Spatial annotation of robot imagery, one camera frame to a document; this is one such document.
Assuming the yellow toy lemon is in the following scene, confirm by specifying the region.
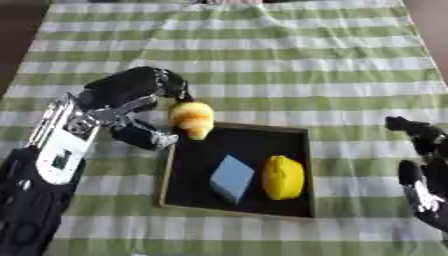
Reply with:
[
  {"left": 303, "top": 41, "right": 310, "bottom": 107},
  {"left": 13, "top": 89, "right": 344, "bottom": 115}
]
[{"left": 259, "top": 154, "right": 307, "bottom": 201}]

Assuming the yellow soft toy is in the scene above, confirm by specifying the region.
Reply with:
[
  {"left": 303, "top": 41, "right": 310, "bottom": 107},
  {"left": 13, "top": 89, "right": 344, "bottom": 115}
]
[{"left": 166, "top": 101, "right": 217, "bottom": 141}]

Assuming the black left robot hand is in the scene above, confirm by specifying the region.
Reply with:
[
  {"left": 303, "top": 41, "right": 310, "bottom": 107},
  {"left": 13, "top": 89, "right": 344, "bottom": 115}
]
[{"left": 77, "top": 65, "right": 196, "bottom": 152}]

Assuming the blue block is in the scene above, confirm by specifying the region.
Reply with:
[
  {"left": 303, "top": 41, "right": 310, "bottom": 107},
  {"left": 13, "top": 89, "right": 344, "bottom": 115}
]
[{"left": 208, "top": 153, "right": 258, "bottom": 205}]

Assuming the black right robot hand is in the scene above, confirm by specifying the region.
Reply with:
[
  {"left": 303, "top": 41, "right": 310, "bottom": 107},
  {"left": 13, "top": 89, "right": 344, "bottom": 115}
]
[{"left": 383, "top": 115, "right": 448, "bottom": 233}]

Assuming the cardboard box with black inside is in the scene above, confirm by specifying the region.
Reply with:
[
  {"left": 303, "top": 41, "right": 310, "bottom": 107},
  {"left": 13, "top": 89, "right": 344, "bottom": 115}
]
[{"left": 155, "top": 121, "right": 319, "bottom": 219}]

